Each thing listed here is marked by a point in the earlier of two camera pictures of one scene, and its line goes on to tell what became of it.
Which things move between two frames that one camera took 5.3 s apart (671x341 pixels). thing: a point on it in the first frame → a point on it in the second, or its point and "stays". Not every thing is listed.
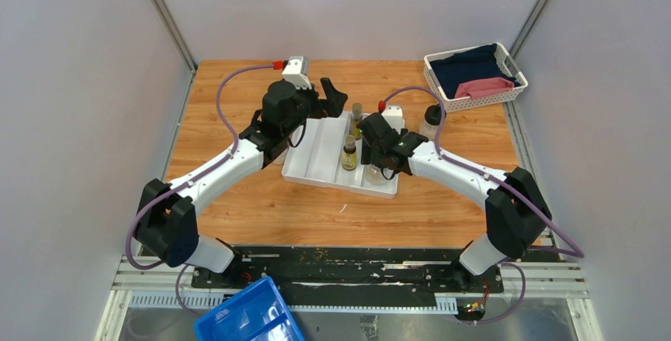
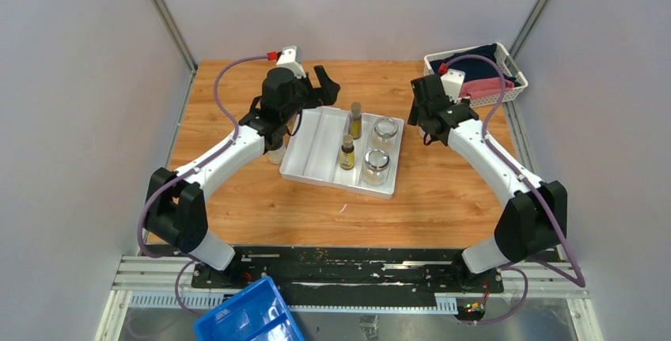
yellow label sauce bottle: (349, 153) stays
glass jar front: (374, 175) stays
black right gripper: (369, 155) → (416, 115)
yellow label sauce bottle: (357, 111) stays
